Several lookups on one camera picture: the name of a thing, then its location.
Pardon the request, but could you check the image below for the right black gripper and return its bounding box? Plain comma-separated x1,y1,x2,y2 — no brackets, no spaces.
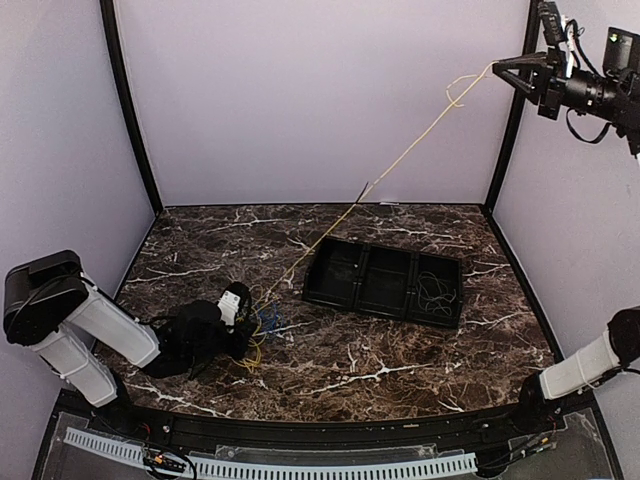
494,46,627,120

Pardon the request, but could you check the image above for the yellow cable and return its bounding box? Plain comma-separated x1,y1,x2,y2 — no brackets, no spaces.
239,62,499,374

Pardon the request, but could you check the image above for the blue cable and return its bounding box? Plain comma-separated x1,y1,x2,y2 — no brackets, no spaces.
249,297,286,341

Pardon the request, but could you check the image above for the grey cable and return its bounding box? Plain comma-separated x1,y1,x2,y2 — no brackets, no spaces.
417,269,459,317

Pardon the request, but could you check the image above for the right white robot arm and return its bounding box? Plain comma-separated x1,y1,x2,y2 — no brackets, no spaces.
492,45,639,434

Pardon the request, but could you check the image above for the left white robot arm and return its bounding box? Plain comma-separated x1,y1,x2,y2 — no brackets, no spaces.
3,250,257,436

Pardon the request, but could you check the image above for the black bin near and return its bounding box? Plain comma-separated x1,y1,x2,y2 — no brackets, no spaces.
302,237,366,311

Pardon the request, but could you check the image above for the black bin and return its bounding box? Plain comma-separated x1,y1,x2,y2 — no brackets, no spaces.
406,253,463,330
302,237,366,311
354,245,415,321

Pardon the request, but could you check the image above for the black bin middle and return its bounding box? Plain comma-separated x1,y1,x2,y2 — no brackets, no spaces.
354,245,415,321

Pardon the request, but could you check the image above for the black bin far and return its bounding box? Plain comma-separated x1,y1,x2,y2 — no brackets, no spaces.
406,253,463,330

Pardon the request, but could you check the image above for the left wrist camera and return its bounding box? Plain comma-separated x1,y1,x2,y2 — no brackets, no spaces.
217,282,252,331

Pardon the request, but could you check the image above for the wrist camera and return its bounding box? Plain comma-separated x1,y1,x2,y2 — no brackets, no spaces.
537,0,640,76
217,282,252,331

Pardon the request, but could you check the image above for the black front rail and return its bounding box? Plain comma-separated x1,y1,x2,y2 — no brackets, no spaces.
89,399,596,456

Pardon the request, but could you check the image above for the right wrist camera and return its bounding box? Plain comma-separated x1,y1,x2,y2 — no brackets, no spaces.
537,0,640,76

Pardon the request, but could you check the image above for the white slotted cable duct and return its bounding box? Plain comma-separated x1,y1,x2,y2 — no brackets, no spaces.
64,427,478,479

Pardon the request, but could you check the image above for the right black corner post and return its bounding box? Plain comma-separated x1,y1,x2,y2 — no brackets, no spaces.
483,0,540,218

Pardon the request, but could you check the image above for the black corner post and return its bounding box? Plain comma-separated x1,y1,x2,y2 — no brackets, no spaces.
99,0,164,216
483,0,540,218

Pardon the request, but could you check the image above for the left black corner post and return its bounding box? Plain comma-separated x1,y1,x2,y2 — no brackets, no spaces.
99,0,164,216

